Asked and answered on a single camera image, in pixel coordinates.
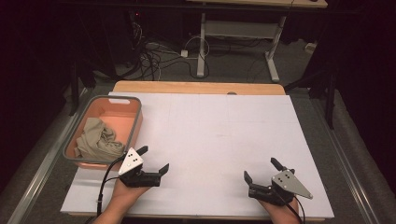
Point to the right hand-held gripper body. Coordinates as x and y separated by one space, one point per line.
280 188

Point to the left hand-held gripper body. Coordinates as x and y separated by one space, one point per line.
137 174

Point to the orange plastic basket grey rim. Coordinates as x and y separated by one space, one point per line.
104 132

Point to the beige cloth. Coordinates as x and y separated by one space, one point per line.
98 140

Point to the person's left hand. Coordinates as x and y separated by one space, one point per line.
128 194

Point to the person's right hand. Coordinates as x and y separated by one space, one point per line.
281 211

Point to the white table cover sheet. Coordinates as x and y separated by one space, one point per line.
205 149

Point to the black stand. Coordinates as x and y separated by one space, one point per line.
327 93
74 84

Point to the white power adapter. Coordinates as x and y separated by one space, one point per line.
184 53

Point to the white desk frame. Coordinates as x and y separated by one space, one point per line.
239 43

